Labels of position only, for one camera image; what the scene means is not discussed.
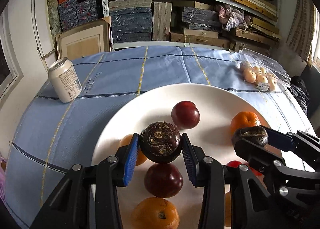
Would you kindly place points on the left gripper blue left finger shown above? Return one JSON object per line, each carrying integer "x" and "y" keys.
{"x": 130, "y": 159}

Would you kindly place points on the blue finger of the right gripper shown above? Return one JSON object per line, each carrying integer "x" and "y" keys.
{"x": 279, "y": 140}
{"x": 255, "y": 155}

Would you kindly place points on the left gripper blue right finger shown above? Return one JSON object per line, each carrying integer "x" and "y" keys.
{"x": 190, "y": 160}

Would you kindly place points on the dark red plum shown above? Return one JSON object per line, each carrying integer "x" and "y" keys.
{"x": 185, "y": 115}
{"x": 163, "y": 180}

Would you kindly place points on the orange mandarin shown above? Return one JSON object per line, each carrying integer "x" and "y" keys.
{"x": 244, "y": 119}

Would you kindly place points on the yellow orange apricot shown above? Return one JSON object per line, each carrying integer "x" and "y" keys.
{"x": 155, "y": 213}

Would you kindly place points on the dark jacket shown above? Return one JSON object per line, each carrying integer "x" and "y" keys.
{"x": 299, "y": 91}

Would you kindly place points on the white ceramic plate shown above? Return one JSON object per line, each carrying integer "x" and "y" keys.
{"x": 217, "y": 108}

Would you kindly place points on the blue checked tablecloth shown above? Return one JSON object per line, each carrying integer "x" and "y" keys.
{"x": 52, "y": 135}

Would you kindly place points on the white drink can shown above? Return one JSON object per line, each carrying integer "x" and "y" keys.
{"x": 64, "y": 80}

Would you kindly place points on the pink plastic bag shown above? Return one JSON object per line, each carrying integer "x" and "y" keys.
{"x": 230, "y": 17}

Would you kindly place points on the purple cloth on chair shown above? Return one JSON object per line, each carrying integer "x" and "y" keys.
{"x": 2, "y": 179}

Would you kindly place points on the framed picture board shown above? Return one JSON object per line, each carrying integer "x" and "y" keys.
{"x": 88, "y": 39}

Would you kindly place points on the metal storage shelf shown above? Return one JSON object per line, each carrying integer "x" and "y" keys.
{"x": 196, "y": 23}

